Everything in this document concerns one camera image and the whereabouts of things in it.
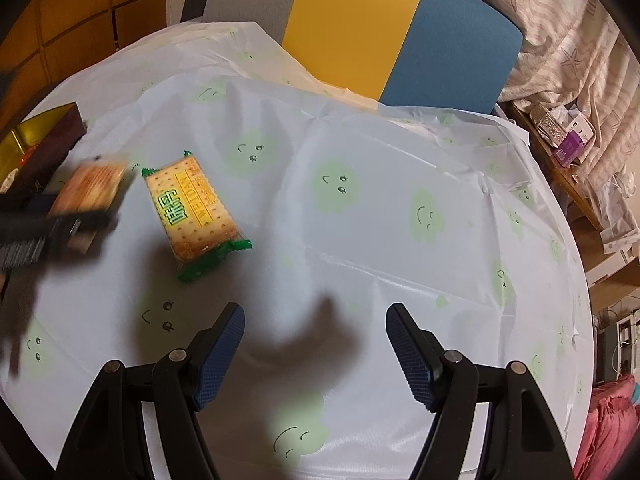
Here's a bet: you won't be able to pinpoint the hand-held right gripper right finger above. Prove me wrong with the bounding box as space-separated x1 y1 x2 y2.
385 302 573 480

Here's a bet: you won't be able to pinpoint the wooden side table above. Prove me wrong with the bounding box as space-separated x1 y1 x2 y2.
505 102 640 286

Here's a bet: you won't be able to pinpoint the yellow cracker packet green ends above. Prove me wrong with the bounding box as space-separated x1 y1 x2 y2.
141 150 253 283

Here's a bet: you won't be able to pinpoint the white patterned plastic sheet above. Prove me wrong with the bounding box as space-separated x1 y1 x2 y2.
597 172 640 256

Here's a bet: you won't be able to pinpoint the brown pastry clear packet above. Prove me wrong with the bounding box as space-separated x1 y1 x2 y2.
49 158 131 257

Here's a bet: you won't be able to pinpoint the white cabinet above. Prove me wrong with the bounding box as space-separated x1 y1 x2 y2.
592 305 640 386

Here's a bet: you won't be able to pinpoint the silver tissue box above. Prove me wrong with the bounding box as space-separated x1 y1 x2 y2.
531 104 563 148

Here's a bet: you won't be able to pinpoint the grey yellow blue chair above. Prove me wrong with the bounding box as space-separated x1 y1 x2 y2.
180 0 525 116

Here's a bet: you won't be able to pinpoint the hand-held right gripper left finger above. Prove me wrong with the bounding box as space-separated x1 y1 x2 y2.
54 302 247 480

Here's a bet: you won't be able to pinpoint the small white box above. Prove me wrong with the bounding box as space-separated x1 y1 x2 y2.
570 114 597 143

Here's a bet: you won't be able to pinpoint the pink fuzzy cloth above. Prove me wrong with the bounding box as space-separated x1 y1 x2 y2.
572 374 640 480

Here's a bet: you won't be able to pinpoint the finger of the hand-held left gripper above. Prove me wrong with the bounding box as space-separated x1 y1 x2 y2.
0 208 115 270
0 191 60 213

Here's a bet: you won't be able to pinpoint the pink starfish patterned bedding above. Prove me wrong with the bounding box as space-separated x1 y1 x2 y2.
415 0 640 181

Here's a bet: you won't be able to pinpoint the dark red gold gift box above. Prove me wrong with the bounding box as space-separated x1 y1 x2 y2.
0 102 86 196

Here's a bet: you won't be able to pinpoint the small purple box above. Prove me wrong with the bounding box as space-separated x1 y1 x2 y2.
552 130 586 168

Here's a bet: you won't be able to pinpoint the orange wooden panelled wardrobe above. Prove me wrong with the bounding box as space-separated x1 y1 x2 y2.
0 0 168 126

